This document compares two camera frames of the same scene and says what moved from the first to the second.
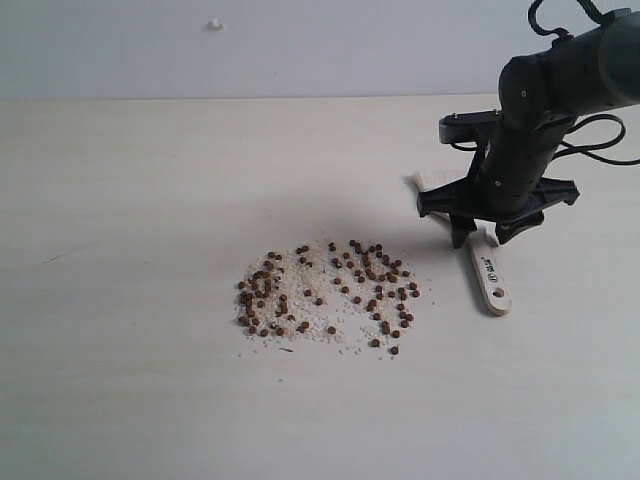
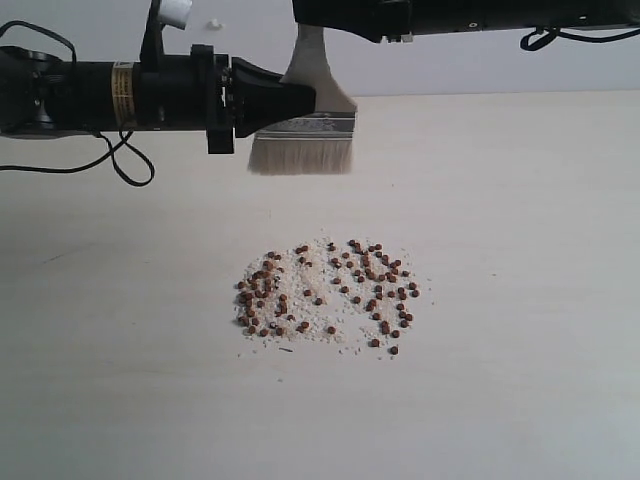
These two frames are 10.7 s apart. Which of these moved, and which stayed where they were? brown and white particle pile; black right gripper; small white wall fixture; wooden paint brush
Moved: black right gripper; wooden paint brush
Stayed: brown and white particle pile; small white wall fixture
